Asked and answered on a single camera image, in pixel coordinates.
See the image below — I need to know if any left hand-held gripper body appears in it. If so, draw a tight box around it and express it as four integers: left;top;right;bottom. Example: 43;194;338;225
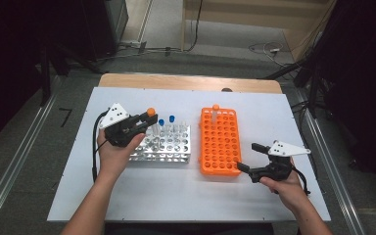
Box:
98;103;145;148

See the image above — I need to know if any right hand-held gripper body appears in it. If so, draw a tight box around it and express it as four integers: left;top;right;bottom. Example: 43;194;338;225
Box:
249;140;311;184

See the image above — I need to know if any metal test tube rack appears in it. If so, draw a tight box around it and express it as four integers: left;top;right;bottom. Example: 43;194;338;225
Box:
128;121;192;165

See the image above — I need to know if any orange plastic test tube rack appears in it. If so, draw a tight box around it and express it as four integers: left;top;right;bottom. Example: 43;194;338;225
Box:
198;107;243;177

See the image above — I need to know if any person's right hand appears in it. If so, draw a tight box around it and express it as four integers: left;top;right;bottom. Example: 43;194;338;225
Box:
258;169;308;213

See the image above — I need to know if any person's left hand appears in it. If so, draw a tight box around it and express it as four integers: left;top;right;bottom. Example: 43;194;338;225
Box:
97;129;146;182

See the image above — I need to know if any black metal stand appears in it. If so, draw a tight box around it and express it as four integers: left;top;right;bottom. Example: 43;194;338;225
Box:
263;48;332;120
38;42;107;107

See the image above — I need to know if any black cabinet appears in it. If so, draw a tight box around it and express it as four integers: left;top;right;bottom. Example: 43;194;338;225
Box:
77;0;129;63

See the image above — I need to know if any black curtain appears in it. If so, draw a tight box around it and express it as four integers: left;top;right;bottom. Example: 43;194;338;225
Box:
0;0;89;153
317;0;376;187

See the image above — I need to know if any wooden desk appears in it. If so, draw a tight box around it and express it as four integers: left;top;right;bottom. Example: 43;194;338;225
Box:
180;0;338;63

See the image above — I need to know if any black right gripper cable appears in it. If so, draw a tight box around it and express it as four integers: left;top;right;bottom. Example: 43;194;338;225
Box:
292;165;311;197

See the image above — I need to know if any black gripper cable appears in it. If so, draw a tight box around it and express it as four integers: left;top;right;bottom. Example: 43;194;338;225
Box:
292;165;311;197
91;110;111;184

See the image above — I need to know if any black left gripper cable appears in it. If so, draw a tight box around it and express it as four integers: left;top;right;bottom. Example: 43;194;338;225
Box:
91;110;111;184

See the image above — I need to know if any metal floor rail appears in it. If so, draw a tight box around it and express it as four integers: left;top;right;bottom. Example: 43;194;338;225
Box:
0;74;62;235
293;87;368;235

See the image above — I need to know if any grey floor cable bundle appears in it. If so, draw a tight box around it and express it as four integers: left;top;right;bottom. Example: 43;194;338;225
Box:
104;39;184;63

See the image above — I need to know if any white floor cable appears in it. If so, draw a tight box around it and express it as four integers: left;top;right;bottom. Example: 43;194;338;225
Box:
248;41;287;69

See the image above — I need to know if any black power cable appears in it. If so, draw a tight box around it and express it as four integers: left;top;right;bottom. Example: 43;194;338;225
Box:
184;0;204;53

